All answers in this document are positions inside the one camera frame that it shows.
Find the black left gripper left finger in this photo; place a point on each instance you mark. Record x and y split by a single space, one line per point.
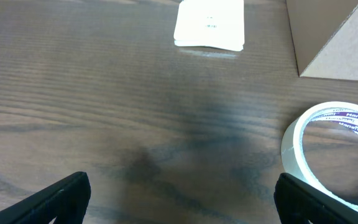
63 202

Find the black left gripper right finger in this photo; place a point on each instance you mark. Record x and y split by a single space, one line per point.
299 203

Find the clear tape roll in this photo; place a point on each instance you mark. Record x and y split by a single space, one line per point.
293 158

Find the open cardboard box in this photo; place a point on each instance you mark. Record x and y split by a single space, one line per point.
325 38

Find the yellow sticky note pad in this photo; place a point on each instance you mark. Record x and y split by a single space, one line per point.
210 23

